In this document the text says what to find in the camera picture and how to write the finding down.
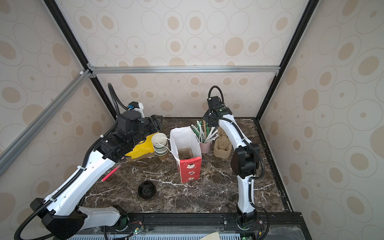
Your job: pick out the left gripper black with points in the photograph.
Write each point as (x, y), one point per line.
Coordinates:
(155, 122)

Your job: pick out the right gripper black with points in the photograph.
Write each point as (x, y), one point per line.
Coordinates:
(210, 114)

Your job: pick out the red white paper bag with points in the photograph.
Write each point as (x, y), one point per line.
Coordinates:
(189, 170)

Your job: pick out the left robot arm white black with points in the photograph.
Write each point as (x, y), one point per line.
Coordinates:
(60, 211)

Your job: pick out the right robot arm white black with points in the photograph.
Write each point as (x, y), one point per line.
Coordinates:
(246, 163)

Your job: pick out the stack of paper cups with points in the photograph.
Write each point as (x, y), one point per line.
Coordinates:
(161, 146)

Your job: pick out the yellow napkin stack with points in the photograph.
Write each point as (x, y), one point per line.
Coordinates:
(143, 150)

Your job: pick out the pulp cup carrier stack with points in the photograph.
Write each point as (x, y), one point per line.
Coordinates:
(223, 145)

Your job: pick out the pink straw holder cup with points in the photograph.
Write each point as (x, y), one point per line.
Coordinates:
(205, 147)

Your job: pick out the pink highlighter pen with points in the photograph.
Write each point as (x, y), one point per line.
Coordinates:
(111, 173)

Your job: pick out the left diagonal aluminium bar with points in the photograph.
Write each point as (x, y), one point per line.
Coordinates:
(25, 138)

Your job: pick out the horizontal aluminium frame bar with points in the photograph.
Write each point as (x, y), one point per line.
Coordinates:
(184, 69)

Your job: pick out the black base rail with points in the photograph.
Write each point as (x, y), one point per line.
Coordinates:
(146, 226)

